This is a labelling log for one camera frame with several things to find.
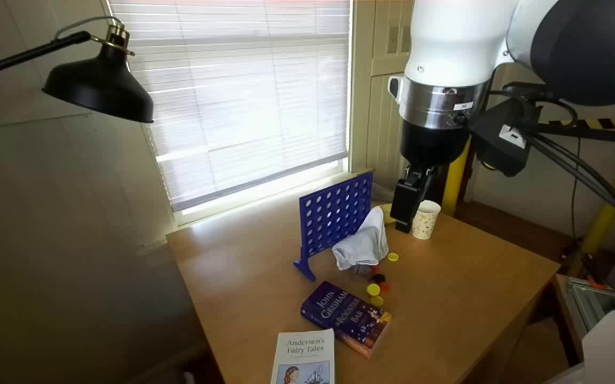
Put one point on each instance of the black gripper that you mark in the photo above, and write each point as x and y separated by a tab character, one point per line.
413	187

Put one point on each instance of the white towel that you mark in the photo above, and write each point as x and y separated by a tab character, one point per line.
363	247

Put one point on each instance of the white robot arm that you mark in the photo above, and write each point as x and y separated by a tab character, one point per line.
458	51

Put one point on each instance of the blue gameboard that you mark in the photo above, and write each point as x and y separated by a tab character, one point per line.
330	215

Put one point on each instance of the white paper cup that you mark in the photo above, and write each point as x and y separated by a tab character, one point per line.
426	221

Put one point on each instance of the yellow game disc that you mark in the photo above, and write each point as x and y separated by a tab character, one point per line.
394	258
379	302
372	288

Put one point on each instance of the dark game disc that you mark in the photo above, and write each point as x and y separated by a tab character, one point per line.
379	279

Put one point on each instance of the red game disc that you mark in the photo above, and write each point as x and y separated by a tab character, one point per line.
385	288

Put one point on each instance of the blue paperback book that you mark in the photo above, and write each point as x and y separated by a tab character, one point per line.
343	316

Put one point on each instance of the cream panelled door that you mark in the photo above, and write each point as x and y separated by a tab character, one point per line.
379	87

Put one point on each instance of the white paperback book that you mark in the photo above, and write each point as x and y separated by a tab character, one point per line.
305	355

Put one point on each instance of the white window blinds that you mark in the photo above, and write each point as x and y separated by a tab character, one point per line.
251	93

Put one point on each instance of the grey metal rack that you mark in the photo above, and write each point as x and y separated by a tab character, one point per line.
599	299

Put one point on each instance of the yellow black striped bar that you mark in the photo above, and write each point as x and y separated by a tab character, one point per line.
599	124

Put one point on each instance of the black desk lamp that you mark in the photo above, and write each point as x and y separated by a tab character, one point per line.
102	88

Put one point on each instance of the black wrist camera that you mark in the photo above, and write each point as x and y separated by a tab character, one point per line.
502	140

